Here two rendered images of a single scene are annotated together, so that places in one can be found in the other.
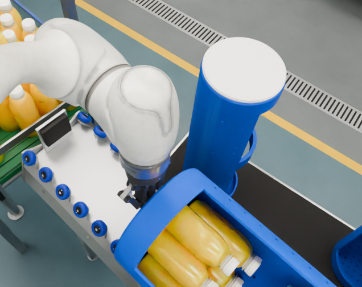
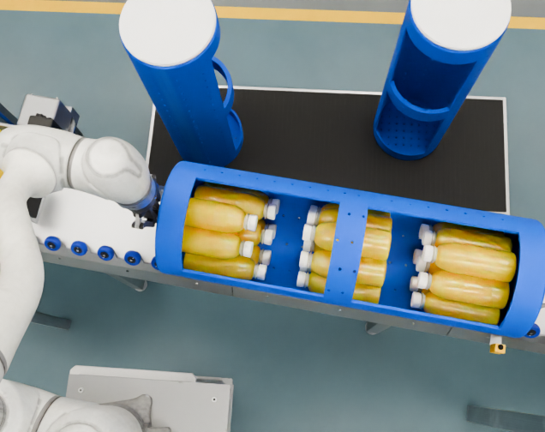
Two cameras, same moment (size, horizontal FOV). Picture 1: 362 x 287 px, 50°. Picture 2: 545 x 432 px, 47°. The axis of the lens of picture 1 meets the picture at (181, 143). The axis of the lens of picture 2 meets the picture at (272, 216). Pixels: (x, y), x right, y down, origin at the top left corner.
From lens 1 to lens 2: 0.63 m
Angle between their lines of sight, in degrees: 17
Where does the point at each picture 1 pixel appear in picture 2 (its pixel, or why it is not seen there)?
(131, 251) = (170, 260)
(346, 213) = (374, 77)
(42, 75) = (32, 189)
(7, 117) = not seen: outside the picture
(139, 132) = (122, 187)
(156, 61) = (59, 24)
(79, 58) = (46, 161)
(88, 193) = (101, 235)
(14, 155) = not seen: hidden behind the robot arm
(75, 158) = (67, 211)
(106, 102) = (86, 179)
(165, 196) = (169, 203)
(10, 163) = not seen: hidden behind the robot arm
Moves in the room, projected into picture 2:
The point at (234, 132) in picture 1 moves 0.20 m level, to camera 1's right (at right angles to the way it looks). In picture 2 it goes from (198, 88) to (257, 63)
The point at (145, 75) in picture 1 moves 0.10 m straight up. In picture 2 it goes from (101, 148) to (82, 126)
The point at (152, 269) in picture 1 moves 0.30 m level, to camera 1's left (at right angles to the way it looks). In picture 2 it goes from (196, 261) to (82, 314)
